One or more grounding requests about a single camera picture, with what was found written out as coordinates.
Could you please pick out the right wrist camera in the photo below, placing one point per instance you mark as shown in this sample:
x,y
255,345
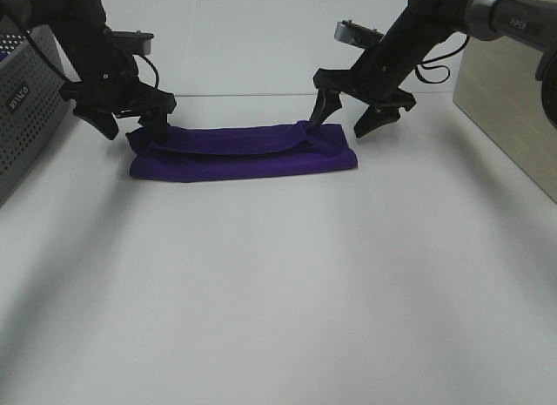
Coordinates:
x,y
347,32

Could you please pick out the grey perforated laundry basket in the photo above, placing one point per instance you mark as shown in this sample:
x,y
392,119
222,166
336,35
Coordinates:
x,y
31,109

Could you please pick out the beige box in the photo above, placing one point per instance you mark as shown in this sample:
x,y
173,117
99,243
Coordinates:
x,y
497,90

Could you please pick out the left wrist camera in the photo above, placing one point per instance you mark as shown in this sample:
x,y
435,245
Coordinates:
x,y
136,43

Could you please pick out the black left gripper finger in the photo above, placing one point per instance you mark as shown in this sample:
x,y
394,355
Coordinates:
x,y
156,125
102,122

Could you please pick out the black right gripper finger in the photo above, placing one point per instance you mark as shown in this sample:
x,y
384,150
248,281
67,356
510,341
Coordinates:
x,y
327,102
374,118

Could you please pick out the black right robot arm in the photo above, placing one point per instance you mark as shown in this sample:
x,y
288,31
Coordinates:
x,y
530,22

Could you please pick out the purple towel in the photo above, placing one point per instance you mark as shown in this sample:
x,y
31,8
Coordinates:
x,y
198,155

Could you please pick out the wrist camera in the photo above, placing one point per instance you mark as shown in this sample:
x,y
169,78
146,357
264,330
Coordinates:
x,y
136,43
347,32

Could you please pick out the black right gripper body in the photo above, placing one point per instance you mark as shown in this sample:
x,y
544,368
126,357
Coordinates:
x,y
377,74

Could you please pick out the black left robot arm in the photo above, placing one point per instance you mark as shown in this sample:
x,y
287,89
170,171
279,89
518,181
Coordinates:
x,y
80,15

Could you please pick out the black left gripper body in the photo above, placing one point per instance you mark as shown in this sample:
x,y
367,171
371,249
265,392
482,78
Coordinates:
x,y
108,78

